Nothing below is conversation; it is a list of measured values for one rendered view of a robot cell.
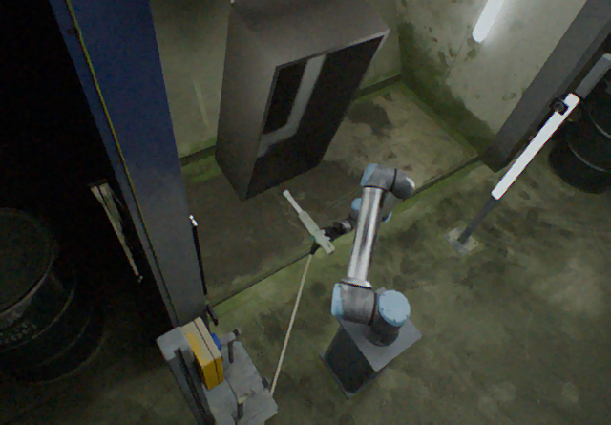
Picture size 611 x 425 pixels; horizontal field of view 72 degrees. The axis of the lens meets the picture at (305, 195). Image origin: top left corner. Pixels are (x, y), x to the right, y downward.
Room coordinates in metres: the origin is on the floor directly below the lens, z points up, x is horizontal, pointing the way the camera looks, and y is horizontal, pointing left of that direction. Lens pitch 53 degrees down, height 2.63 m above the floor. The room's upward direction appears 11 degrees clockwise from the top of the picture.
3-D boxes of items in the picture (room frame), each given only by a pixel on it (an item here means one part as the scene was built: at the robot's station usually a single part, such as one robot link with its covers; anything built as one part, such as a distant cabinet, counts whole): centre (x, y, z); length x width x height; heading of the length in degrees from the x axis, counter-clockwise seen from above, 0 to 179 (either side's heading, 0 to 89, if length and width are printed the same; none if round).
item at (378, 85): (2.64, 0.29, 0.11); 2.70 x 0.02 x 0.13; 133
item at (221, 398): (0.37, 0.13, 0.78); 0.31 x 0.23 x 0.01; 43
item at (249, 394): (0.39, 0.11, 0.95); 0.26 x 0.15 x 0.32; 43
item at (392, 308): (0.81, -0.47, 0.83); 0.17 x 0.15 x 0.18; 88
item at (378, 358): (0.81, -0.48, 0.32); 0.31 x 0.31 x 0.64; 43
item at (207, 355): (0.31, 0.19, 1.42); 0.12 x 0.06 x 0.26; 43
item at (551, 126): (1.83, -1.20, 1.02); 0.06 x 0.02 x 0.83; 43
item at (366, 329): (0.81, -0.48, 0.69); 0.19 x 0.19 x 0.10
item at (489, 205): (1.85, -1.22, 0.82); 0.05 x 0.05 x 1.64; 43
